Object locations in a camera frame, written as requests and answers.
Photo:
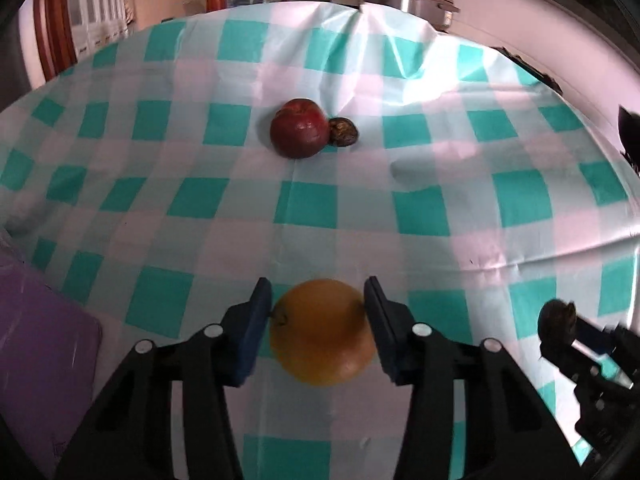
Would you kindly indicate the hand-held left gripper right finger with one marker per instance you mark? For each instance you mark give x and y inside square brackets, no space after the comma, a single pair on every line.
[387,332]

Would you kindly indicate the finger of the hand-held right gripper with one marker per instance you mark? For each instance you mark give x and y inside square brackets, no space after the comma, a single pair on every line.
[572,357]
[595,337]

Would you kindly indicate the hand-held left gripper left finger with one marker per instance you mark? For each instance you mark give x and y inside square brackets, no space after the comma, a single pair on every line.
[250,332]

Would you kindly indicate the dark brown passion fruit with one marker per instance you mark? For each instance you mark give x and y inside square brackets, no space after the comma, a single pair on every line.
[343,131]
[555,319]

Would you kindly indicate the yellow orange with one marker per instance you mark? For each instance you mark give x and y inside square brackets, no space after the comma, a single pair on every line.
[322,332]

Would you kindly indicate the teal checkered tablecloth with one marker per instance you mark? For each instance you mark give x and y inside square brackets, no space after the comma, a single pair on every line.
[320,185]

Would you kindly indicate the dark object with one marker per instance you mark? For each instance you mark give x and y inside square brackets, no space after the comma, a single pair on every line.
[631,135]

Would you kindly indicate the purple cutting board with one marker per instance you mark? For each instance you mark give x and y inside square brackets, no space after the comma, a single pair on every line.
[42,355]

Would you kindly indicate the dark red apple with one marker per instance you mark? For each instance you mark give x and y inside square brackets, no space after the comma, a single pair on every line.
[299,129]

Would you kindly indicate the white window panel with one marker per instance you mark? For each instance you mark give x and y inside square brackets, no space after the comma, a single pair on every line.
[102,2]

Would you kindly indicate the brown wooden frame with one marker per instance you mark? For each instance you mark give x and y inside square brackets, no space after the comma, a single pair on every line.
[55,20]

